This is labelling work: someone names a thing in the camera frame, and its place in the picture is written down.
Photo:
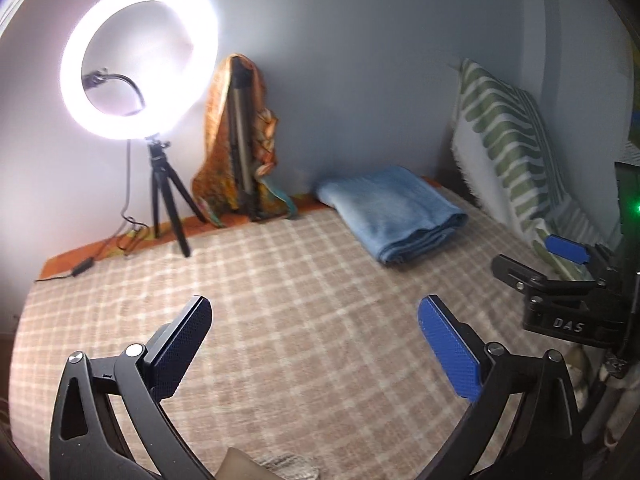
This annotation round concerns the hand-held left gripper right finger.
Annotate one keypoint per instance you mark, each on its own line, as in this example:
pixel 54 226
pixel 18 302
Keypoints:
pixel 450 355

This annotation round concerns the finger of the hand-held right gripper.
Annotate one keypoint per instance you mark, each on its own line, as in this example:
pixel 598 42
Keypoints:
pixel 510 267
pixel 567 248

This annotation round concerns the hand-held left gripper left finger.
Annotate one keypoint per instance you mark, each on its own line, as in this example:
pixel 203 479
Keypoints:
pixel 182 350

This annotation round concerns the light blue denim pants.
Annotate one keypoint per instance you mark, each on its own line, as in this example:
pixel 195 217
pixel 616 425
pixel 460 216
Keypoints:
pixel 395 210

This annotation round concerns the beige checked blanket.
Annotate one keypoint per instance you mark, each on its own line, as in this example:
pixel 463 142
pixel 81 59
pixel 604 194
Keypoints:
pixel 300 335

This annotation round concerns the green striped white pillow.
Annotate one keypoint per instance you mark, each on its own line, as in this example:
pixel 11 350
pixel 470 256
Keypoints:
pixel 500 125

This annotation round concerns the grey knit cloth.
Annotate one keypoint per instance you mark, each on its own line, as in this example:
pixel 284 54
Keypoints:
pixel 285 465

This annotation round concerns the small black tripod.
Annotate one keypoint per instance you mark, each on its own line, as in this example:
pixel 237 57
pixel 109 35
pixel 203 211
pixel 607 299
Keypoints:
pixel 161 170

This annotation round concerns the orange patterned scarf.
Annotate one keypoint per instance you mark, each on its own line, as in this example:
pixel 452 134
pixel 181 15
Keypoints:
pixel 215 125

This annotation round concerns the folded grey tripod stand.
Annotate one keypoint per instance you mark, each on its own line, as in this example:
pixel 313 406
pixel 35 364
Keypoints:
pixel 239 125

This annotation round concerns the black gooseneck phone holder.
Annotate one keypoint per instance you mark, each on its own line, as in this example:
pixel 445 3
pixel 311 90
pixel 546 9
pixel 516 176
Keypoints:
pixel 92 80

